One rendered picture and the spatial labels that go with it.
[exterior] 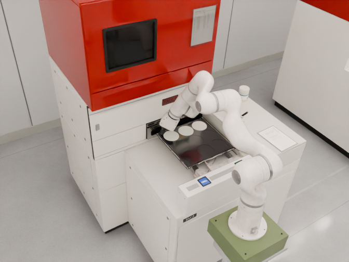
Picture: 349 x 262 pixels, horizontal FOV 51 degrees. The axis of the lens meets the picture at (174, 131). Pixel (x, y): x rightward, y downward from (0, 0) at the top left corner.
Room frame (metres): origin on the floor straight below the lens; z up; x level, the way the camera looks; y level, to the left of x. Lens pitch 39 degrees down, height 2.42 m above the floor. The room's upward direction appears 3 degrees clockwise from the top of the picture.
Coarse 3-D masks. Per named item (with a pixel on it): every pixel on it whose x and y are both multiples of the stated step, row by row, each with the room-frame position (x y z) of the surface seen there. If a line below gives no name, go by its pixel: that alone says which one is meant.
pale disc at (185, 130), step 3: (183, 126) 1.91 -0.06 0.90; (186, 126) 1.91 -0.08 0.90; (180, 129) 1.88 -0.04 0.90; (183, 129) 1.88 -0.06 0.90; (186, 129) 1.88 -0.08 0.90; (189, 129) 1.88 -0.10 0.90; (192, 129) 1.88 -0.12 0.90; (180, 132) 1.85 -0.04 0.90; (183, 132) 1.85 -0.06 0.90; (186, 132) 1.85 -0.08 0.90; (189, 132) 1.86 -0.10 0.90; (192, 132) 1.86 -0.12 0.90; (186, 135) 1.82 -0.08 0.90
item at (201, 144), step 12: (204, 132) 1.87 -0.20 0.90; (216, 132) 1.87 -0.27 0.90; (168, 144) 1.73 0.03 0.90; (180, 144) 1.73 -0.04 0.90; (192, 144) 1.74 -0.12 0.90; (204, 144) 1.75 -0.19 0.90; (216, 144) 1.75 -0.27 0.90; (228, 144) 1.76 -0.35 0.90; (180, 156) 1.62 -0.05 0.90; (192, 156) 1.63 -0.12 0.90; (204, 156) 1.63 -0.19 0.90
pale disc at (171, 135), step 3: (165, 132) 1.84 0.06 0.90; (168, 132) 1.84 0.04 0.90; (171, 132) 1.84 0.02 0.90; (174, 132) 1.85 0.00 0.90; (165, 135) 1.81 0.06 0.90; (168, 135) 1.81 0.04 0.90; (171, 135) 1.81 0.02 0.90; (174, 135) 1.81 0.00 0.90; (177, 135) 1.82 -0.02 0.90; (165, 138) 1.78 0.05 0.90; (168, 138) 1.78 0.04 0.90; (171, 138) 1.78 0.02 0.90; (174, 138) 1.78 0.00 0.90; (177, 138) 1.79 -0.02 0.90
